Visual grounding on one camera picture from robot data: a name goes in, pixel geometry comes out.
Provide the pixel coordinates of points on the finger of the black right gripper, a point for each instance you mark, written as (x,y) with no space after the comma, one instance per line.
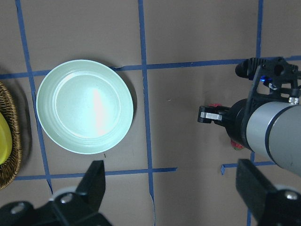
(209,114)

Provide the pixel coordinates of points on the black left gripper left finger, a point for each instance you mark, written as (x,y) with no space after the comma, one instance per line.
(92,186)

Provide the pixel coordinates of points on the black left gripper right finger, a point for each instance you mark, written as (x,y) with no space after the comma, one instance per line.
(253,187)

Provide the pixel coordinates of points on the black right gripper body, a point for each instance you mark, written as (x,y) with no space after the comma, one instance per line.
(234,122)

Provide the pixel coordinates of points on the light green round plate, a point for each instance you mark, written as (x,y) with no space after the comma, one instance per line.
(84,106)

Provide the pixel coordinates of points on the brown wicker basket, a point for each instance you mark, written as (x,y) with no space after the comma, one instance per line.
(10,168)

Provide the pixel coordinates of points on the yellow banana bunch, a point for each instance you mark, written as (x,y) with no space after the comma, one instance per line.
(5,140)

